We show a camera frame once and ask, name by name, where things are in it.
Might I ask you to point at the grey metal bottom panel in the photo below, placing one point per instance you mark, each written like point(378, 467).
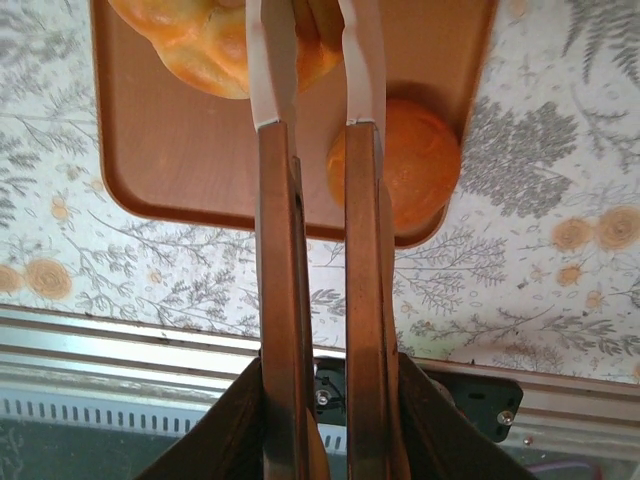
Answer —
point(75, 455)

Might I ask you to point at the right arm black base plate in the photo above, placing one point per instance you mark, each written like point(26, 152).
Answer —
point(480, 405)

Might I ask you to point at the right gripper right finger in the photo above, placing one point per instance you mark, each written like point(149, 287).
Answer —
point(365, 250)

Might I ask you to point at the brown rectangular tray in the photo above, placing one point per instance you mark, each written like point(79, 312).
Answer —
point(200, 160)

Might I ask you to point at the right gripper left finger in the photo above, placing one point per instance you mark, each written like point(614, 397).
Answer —
point(280, 250)

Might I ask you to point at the floral table cloth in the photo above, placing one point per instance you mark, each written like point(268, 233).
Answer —
point(525, 280)

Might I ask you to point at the aluminium mounting rail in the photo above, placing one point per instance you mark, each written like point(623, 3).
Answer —
point(125, 350)

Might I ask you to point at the round brown fake bun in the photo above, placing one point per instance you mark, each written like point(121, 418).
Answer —
point(420, 165)

